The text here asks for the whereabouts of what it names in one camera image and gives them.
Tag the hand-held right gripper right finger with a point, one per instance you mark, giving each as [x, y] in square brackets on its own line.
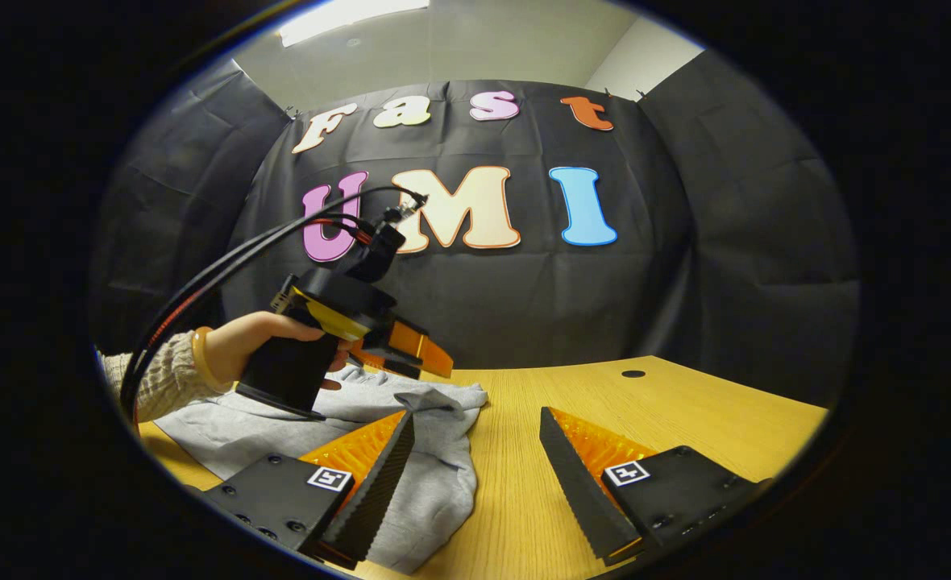
[580, 483]

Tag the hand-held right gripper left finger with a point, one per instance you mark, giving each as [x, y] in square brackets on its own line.
[379, 483]

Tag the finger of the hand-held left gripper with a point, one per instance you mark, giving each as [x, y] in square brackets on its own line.
[423, 350]
[383, 362]

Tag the grey sweatshirt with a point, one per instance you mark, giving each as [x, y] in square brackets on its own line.
[435, 483]

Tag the black backdrop cloth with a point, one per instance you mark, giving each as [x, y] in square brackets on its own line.
[524, 306]

